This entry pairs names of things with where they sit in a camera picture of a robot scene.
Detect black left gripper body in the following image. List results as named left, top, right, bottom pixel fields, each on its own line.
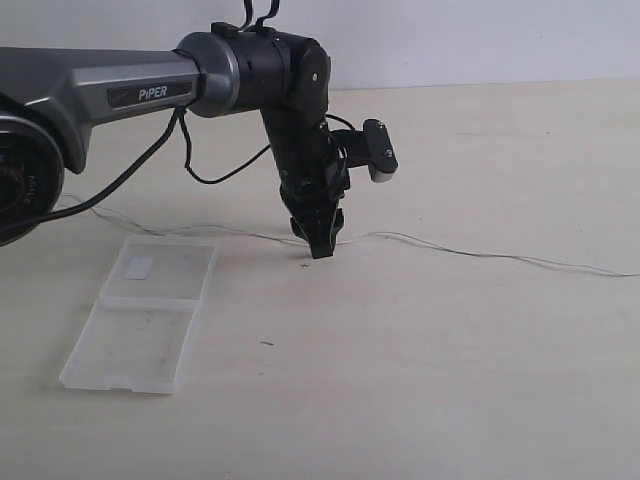
left=261, top=107, right=350, bottom=210

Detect clear plastic storage case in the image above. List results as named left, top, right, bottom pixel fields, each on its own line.
left=59, top=235, right=219, bottom=395

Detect white wired earphones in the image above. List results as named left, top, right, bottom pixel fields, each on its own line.
left=89, top=206, right=639, bottom=278

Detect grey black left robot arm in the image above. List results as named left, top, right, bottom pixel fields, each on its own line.
left=1, top=23, right=349, bottom=258

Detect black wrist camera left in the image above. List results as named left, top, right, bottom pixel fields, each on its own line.
left=332, top=119, right=398, bottom=183

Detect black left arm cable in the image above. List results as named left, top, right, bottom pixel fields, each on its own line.
left=0, top=107, right=361, bottom=236

